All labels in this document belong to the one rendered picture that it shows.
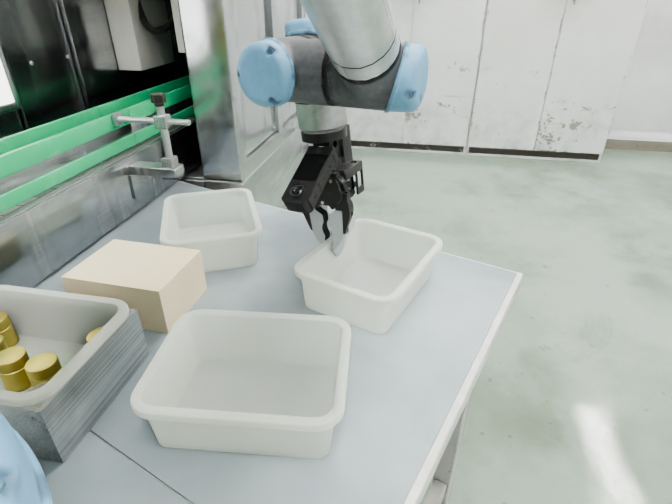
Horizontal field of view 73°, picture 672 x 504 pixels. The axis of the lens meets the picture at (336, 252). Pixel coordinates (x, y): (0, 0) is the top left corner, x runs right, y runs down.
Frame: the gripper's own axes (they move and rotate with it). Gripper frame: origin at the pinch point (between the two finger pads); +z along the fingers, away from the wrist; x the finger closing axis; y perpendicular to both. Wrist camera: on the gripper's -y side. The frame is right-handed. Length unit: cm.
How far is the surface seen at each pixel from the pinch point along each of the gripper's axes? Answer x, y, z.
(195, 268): 15.8, -15.6, -2.1
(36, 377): 14.4, -42.0, -2.1
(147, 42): 73, 35, -36
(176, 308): 14.4, -22.0, 1.1
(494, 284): -24.5, 11.8, 8.6
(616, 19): -31, 342, -17
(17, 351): 19.4, -41.0, -3.5
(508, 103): 33, 323, 34
